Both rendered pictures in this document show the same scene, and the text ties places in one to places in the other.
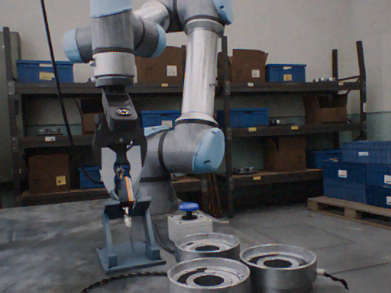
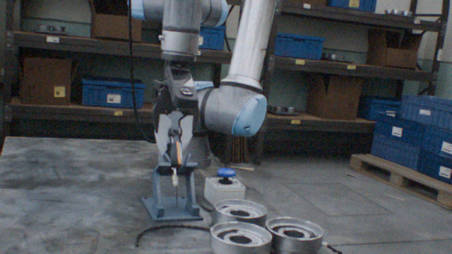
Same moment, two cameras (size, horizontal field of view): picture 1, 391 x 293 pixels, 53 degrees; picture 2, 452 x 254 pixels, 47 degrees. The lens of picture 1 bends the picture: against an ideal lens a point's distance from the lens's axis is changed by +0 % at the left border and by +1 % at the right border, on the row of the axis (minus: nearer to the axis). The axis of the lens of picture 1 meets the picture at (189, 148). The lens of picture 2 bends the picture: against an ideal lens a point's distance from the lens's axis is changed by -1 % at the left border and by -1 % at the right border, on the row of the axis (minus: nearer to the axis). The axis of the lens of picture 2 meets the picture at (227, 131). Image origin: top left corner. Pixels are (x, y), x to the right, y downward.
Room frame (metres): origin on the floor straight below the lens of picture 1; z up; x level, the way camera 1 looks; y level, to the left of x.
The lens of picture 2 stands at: (-0.34, 0.06, 1.17)
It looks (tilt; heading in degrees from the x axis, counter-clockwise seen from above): 11 degrees down; 358
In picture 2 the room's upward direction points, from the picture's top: 6 degrees clockwise
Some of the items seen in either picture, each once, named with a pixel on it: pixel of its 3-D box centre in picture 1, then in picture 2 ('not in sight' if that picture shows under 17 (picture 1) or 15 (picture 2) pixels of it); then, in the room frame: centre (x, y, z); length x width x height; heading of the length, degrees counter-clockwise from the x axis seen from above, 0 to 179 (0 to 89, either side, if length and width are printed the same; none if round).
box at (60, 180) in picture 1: (50, 172); (46, 79); (3.92, 1.41, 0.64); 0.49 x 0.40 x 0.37; 114
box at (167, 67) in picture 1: (158, 67); not in sight; (4.29, 0.30, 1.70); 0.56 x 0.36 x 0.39; 104
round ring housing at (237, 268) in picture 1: (208, 286); (239, 243); (0.49, -0.02, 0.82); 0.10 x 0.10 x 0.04
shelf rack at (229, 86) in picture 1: (287, 125); (343, 62); (4.83, -1.22, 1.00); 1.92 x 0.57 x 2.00; 109
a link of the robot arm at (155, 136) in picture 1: (151, 150); (192, 104); (1.08, 0.11, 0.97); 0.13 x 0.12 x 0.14; 65
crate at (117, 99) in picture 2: (104, 175); (111, 92); (4.11, 0.91, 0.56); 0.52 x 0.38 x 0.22; 106
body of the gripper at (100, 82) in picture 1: (115, 113); (174, 82); (0.73, 0.13, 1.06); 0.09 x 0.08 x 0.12; 20
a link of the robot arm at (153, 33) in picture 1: (134, 37); (198, 8); (0.82, 0.11, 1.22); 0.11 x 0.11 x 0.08; 65
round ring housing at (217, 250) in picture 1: (207, 253); (239, 217); (0.62, -0.02, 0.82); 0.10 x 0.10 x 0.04
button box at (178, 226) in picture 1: (189, 227); (223, 190); (0.77, 0.01, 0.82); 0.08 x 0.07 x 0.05; 19
